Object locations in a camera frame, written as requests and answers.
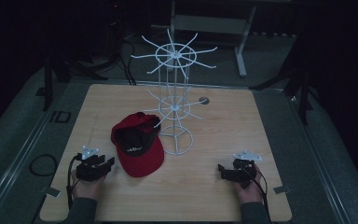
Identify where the white wire display rack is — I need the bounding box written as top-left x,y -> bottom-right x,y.
131,28 -> 218,157

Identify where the red baseball cap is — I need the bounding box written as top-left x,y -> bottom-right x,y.
110,111 -> 166,178

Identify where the looped black floor cable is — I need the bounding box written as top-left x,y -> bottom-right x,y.
28,153 -> 59,177

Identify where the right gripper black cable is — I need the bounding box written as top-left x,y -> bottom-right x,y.
243,167 -> 273,224

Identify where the bundle of black cables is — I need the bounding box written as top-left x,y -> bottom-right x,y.
105,18 -> 138,87

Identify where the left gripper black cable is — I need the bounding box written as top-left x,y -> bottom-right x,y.
66,154 -> 82,210

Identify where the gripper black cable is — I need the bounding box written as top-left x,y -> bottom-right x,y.
243,167 -> 273,224
66,154 -> 82,210

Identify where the person's right hand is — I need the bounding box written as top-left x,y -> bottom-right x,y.
231,164 -> 265,205

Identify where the person's left hand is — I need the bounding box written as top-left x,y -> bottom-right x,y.
70,169 -> 107,201

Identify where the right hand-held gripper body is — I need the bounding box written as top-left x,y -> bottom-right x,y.
227,149 -> 263,189

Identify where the black rectangular floor bracket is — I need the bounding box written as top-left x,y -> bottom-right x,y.
48,109 -> 73,124

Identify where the grey tape strip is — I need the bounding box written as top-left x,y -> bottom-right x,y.
272,185 -> 293,195
41,185 -> 62,198

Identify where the black metal stand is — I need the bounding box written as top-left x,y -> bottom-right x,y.
36,52 -> 108,112
250,59 -> 313,126

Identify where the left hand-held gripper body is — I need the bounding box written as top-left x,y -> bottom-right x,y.
76,145 -> 107,183

